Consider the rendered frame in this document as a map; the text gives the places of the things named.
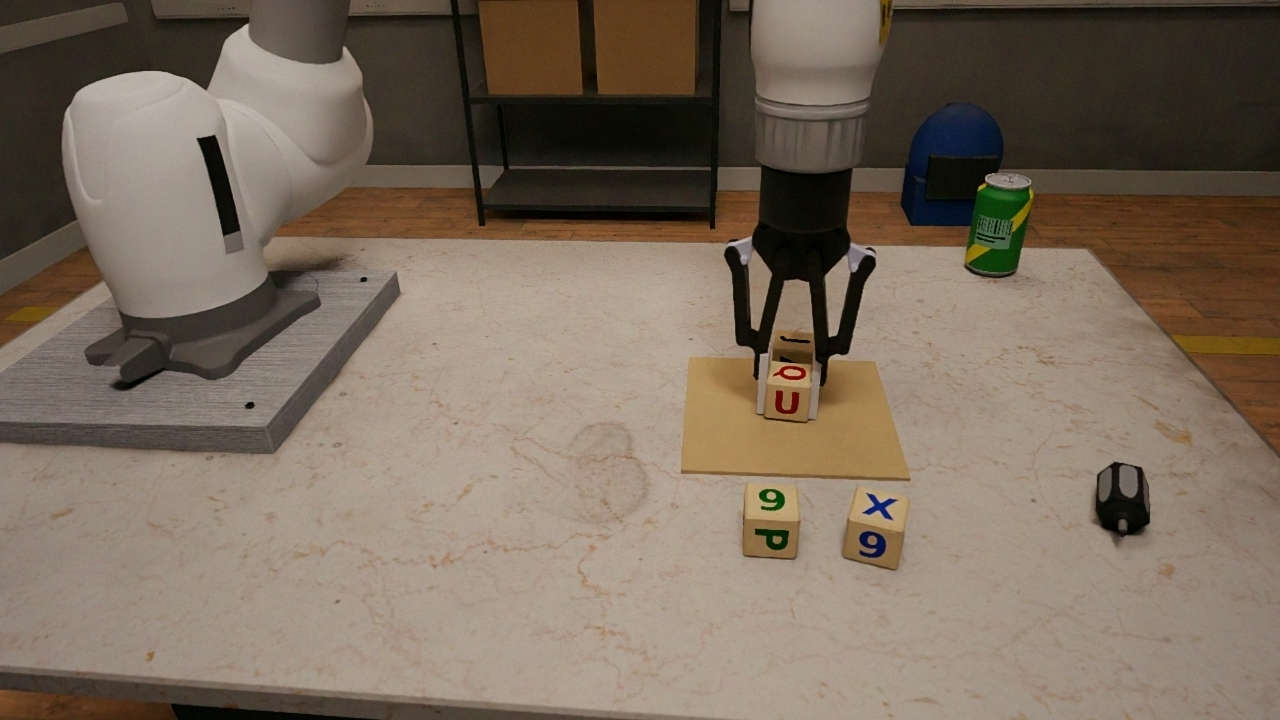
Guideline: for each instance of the tan flat mat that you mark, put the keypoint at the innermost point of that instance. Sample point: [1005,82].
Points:
[853,436]

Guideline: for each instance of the green drink can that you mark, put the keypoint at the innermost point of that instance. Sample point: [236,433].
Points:
[999,223]

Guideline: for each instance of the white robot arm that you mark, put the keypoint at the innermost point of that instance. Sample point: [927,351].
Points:
[176,198]

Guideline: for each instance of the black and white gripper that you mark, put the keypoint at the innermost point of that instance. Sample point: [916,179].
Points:
[799,203]

